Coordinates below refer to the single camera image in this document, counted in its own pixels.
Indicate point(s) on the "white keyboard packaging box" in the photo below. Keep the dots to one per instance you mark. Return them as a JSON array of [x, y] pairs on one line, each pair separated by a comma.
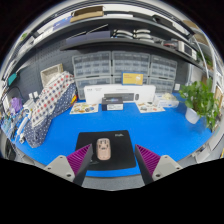
[[96, 95]]

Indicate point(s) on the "yellow card box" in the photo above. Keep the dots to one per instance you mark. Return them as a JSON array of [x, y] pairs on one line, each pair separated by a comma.
[[132, 78]]

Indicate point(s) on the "white and blue tissue box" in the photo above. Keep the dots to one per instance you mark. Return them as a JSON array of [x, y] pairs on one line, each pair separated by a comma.
[[166, 101]]

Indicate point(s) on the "sticker sheet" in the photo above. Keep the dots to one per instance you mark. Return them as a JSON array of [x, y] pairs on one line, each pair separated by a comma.
[[150, 107], [84, 108]]

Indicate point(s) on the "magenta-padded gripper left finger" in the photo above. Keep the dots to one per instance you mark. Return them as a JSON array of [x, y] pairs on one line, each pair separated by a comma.
[[71, 165]]

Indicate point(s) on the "pink translucent computer mouse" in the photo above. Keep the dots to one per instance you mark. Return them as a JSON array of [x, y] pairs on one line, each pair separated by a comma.
[[103, 149]]

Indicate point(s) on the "black overhead shelf unit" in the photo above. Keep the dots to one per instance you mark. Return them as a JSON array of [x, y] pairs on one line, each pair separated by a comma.
[[133, 42]]

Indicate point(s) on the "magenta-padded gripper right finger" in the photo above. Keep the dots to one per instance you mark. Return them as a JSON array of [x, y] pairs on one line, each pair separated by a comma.
[[155, 165]]

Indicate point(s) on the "black mouse pad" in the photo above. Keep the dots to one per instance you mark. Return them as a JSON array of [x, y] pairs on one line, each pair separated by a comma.
[[121, 150]]

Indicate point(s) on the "green plant in white pot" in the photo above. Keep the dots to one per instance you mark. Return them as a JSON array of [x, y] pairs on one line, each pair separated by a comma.
[[200, 100]]

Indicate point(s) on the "small black box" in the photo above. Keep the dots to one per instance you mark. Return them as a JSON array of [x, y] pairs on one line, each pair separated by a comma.
[[112, 106]]

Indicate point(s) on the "dotted patterned cloth bag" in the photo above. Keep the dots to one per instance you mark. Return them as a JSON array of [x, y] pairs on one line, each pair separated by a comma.
[[50, 110]]

